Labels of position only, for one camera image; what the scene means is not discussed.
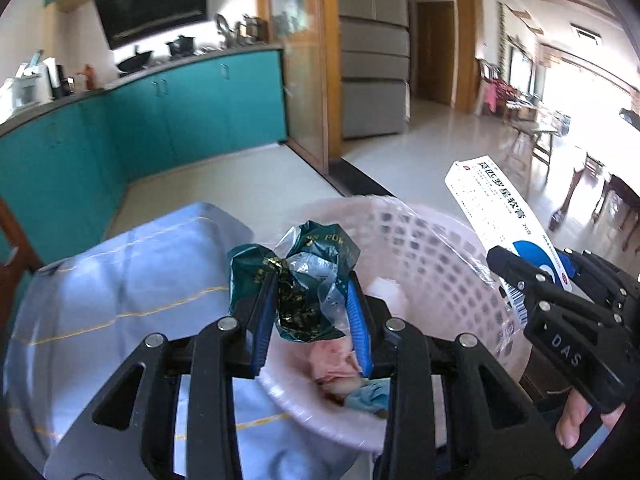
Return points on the dark wooden table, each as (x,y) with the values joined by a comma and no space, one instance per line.
(607,190)

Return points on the wood framed glass door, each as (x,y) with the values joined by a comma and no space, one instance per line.
(300,60)

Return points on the red chairs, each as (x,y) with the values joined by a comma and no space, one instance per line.
(500,87)

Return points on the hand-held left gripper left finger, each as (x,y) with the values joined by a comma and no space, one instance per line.
(262,330)

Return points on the carved wooden chair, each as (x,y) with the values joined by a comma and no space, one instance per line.
(15,240)

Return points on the steel stock pot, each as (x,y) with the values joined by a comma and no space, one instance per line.
(252,29)

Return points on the black doormat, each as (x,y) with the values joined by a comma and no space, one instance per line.
(360,177)

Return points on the person's right hand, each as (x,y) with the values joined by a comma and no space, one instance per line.
(572,420)

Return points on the black wok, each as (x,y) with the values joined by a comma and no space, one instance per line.
(132,62)

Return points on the white medicine box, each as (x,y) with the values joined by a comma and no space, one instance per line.
(495,200)

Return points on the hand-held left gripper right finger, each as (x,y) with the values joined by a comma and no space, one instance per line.
(360,330)

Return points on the wooden bench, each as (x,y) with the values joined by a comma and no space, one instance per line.
(537,132)

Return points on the grey kitchen countertop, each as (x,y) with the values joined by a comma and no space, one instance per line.
(150,71)

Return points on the teal base cabinets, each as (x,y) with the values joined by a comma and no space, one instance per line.
(175,110)

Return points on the steel pot lid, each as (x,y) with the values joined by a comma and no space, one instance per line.
(222,27)

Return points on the pink plastic wastebasket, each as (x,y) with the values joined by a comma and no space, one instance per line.
(430,250)

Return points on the green wall garland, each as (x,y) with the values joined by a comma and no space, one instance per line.
(501,30)

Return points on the brown wooden door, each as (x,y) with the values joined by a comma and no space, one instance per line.
(435,55)

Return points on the dark green foil wrapper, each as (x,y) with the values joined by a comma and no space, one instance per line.
(255,270)

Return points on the pink paper wrapper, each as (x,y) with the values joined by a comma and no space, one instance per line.
(332,365)

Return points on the brown bottle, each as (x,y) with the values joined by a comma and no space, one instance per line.
(89,79)

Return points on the blue face mask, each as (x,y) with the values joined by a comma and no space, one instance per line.
(367,395)

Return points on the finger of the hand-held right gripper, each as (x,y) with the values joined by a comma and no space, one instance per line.
(600,280)
(520,272)

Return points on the silver refrigerator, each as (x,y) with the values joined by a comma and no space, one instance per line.
(372,60)

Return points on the black cooking pot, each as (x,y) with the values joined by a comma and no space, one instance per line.
(180,47)

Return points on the white dish rack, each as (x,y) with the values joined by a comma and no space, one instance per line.
(25,85)

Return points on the blue cloth with yellow stripes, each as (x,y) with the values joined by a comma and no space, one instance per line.
(125,310)

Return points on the black range hood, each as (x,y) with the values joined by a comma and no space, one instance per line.
(150,5)

